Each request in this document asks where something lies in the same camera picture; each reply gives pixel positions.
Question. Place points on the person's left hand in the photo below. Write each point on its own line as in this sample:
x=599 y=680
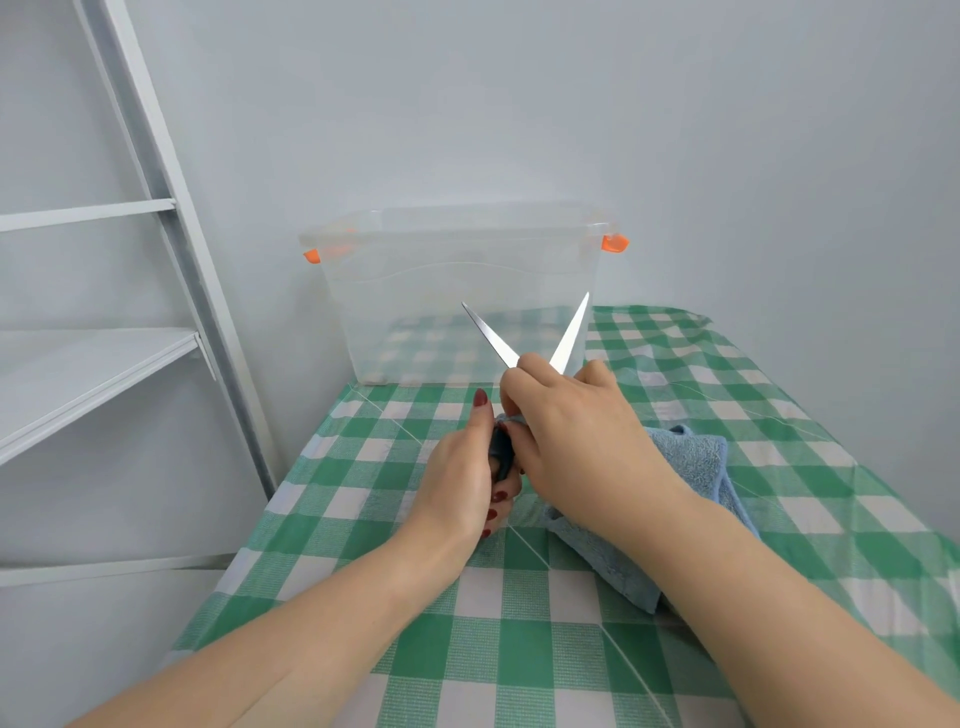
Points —
x=457 y=495

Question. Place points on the person's right hand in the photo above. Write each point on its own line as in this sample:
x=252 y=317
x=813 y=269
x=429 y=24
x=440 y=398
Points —
x=592 y=450

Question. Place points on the blue microfibre cloth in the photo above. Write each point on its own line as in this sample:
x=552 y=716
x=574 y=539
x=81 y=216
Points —
x=705 y=457

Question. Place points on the person's right forearm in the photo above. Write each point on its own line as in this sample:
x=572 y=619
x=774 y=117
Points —
x=787 y=645

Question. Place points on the person's left forearm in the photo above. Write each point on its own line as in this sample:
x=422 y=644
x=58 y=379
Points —
x=262 y=660

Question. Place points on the green white checkered tablecloth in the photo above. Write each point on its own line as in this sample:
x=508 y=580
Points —
x=525 y=652

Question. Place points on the clear plastic storage box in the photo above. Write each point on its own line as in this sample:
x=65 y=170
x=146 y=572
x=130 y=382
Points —
x=405 y=300

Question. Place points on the white metal shelf rack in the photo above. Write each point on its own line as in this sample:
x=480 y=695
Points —
x=75 y=375

